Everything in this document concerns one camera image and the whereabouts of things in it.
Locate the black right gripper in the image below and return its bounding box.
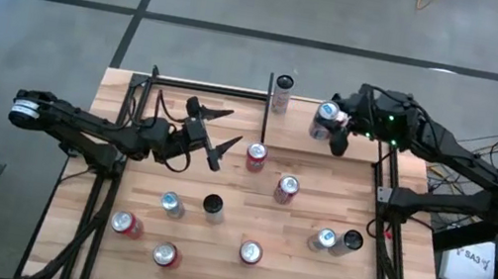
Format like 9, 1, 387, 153
326, 79, 427, 169

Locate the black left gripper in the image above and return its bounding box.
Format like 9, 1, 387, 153
154, 90, 249, 177

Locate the blue silver Red Bull can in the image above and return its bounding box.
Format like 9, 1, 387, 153
157, 189, 189, 222
305, 225, 340, 256
307, 98, 342, 144

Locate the red Fanta strawberry can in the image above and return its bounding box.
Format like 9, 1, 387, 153
237, 237, 266, 268
242, 140, 270, 175

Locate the white Celsius can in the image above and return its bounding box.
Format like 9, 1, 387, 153
199, 192, 228, 228
328, 226, 366, 262
268, 72, 296, 117

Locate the silver mounting plate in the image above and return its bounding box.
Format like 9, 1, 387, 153
374, 184, 394, 206

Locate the red Star Wars Coca-Cola can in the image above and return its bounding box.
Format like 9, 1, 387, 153
271, 172, 303, 209

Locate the white paper sign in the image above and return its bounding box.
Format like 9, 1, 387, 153
437, 233, 498, 279

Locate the black aluminium table frame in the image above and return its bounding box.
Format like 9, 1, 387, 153
14, 55, 478, 279

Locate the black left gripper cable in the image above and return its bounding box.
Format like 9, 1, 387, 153
119, 84, 202, 176

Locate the black base cable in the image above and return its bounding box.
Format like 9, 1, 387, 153
362, 216, 386, 239

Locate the black floor cable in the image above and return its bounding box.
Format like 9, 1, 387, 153
453, 123, 498, 165

